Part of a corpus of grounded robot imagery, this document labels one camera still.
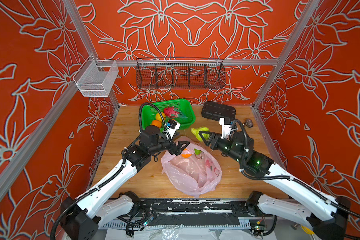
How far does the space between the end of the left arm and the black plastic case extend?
54cm

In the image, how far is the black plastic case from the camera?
3.57ft

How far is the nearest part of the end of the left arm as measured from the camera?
520 millimetres
